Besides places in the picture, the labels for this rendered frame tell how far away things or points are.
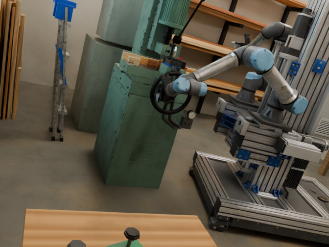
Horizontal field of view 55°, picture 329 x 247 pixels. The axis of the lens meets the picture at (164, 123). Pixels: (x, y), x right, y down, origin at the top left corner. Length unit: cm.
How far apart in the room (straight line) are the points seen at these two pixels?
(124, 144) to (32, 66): 250
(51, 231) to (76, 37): 359
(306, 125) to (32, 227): 199
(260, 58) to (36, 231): 133
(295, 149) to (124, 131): 114
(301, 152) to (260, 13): 359
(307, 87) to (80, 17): 301
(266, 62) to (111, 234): 119
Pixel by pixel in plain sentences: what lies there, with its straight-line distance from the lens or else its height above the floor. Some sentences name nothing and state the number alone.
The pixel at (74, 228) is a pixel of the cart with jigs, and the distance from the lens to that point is 111.
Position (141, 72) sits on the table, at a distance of 213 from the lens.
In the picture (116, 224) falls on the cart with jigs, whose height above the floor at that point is 53.
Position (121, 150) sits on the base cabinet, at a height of 29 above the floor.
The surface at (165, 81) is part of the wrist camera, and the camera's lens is 180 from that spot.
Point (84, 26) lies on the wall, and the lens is 445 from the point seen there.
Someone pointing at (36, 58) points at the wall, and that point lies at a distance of 448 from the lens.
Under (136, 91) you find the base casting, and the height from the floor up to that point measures 74.
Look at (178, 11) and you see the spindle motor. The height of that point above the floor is 131.
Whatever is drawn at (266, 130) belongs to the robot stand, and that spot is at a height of 76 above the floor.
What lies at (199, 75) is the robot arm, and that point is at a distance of 181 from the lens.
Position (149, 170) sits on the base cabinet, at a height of 15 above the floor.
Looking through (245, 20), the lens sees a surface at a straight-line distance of 470.
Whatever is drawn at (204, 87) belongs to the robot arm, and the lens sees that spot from 170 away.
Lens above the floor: 121
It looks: 17 degrees down
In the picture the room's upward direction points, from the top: 17 degrees clockwise
